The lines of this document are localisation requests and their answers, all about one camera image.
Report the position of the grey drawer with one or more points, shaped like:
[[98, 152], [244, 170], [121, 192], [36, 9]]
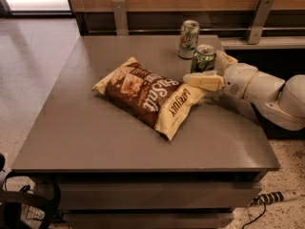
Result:
[[177, 195], [149, 221]]

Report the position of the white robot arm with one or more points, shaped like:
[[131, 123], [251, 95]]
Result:
[[282, 102]]

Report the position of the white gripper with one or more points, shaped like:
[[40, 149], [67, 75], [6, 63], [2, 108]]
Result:
[[238, 79]]

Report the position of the black chair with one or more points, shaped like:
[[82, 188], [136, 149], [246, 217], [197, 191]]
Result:
[[12, 202]]

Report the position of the white 7up can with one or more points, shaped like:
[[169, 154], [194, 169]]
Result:
[[188, 38]]

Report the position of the white power strip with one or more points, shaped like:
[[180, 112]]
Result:
[[275, 197]]

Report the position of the brown chip bag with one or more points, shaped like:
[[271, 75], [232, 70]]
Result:
[[160, 102]]

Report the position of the upper grey drawer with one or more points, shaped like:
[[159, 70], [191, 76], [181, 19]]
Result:
[[177, 195]]

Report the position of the lower grey drawer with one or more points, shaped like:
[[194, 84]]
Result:
[[149, 221]]

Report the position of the left metal bracket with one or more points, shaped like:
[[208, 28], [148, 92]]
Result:
[[120, 17]]

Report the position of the green soda can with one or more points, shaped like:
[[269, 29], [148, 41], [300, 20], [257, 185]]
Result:
[[203, 57]]

